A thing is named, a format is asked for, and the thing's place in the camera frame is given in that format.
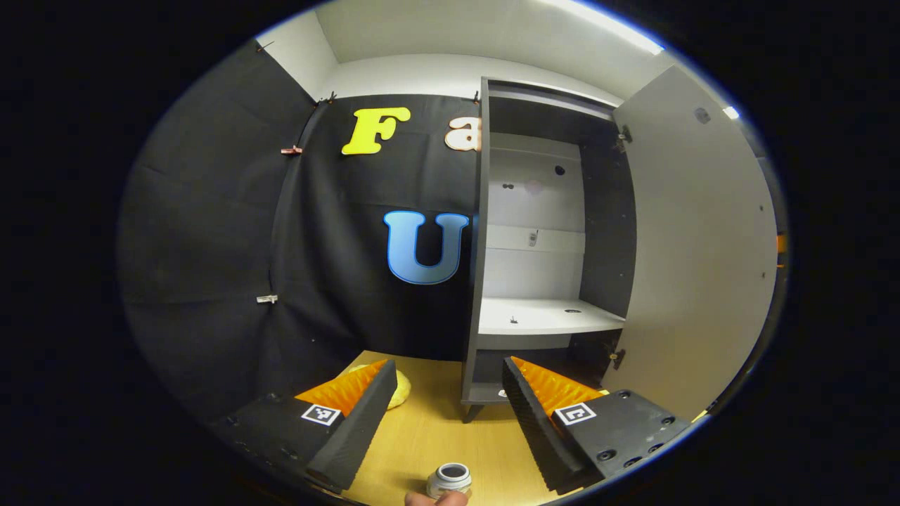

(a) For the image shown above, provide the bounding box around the black backdrop cloth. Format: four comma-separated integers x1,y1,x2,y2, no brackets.
116,39,486,429

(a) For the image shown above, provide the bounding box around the yellow round sponge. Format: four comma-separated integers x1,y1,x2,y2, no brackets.
348,363,413,410

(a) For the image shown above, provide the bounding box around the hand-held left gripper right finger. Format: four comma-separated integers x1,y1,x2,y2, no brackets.
501,355,695,496

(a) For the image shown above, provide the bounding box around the white bottle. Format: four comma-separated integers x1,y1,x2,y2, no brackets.
425,462,473,501

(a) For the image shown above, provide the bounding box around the white cabinet shelf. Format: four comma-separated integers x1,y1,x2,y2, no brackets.
478,297,626,337

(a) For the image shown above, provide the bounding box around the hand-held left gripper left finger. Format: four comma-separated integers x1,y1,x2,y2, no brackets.
210,358,399,494

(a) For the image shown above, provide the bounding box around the beige cabinet door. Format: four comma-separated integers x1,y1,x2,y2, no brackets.
603,65,780,421

